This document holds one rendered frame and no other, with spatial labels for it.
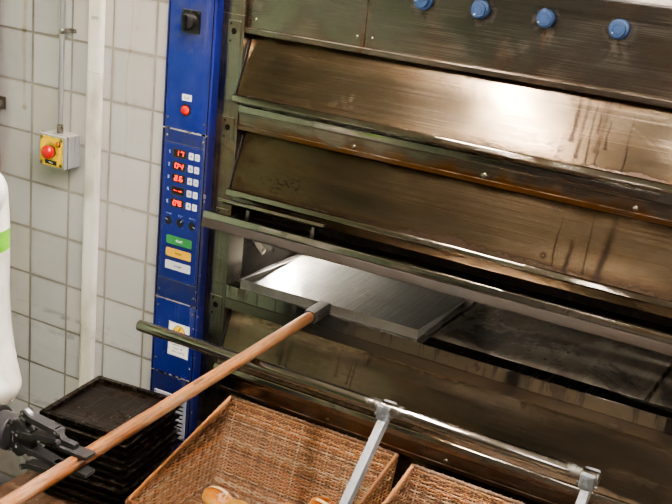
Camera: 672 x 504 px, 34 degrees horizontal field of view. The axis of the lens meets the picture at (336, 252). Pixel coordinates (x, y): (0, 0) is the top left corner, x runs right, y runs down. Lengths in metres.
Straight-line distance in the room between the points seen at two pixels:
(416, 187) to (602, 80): 0.54
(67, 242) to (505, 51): 1.54
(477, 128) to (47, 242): 1.50
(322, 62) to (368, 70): 0.13
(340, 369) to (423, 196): 0.56
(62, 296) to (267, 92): 1.05
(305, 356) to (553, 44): 1.10
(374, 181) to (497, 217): 0.34
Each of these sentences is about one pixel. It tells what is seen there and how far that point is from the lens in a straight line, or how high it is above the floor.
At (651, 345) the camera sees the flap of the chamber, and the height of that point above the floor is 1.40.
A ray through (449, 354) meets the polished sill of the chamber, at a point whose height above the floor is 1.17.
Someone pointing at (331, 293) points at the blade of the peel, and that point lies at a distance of 3.10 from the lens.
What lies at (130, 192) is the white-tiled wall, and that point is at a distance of 3.26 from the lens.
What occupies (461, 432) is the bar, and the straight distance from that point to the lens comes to 2.45.
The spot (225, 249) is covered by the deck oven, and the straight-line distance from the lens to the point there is 3.09.
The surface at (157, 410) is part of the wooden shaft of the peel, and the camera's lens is 2.36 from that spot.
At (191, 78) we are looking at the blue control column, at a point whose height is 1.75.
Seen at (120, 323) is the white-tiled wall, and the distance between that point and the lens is 3.41.
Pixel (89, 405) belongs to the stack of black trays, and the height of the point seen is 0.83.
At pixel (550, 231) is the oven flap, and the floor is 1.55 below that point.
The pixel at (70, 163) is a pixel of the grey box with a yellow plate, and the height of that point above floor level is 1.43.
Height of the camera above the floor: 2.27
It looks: 18 degrees down
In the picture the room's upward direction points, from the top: 6 degrees clockwise
